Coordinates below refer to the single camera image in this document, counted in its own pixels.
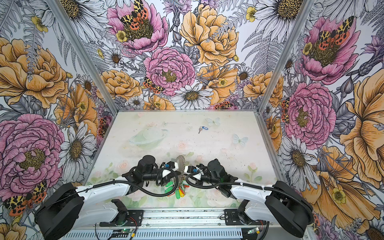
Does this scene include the large metal key ring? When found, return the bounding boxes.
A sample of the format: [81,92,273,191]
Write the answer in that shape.
[175,155,187,190]

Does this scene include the yellow key tag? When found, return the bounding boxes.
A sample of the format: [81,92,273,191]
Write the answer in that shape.
[179,188,185,198]

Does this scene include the key with blue tag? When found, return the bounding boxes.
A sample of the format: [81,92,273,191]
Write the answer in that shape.
[199,126,209,134]

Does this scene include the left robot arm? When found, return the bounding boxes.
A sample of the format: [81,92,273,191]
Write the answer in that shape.
[34,155,179,240]

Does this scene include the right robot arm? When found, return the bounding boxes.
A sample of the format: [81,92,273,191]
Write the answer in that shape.
[184,159,315,238]

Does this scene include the green circuit board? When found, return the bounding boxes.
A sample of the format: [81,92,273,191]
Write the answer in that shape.
[109,229,137,240]

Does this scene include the left black cable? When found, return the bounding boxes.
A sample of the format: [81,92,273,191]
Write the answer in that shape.
[86,167,180,198]

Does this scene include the black cable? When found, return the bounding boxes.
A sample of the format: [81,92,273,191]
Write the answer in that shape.
[185,172,314,217]
[86,167,180,198]

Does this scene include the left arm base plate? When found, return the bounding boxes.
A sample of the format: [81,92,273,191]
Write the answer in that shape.
[99,210,144,227]

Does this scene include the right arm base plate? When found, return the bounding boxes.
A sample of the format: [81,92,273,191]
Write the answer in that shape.
[224,209,267,226]

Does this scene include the aluminium front rail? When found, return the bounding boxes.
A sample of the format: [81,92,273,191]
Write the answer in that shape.
[52,206,313,230]

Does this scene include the right black cable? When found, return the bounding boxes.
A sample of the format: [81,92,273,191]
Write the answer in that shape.
[185,172,314,217]

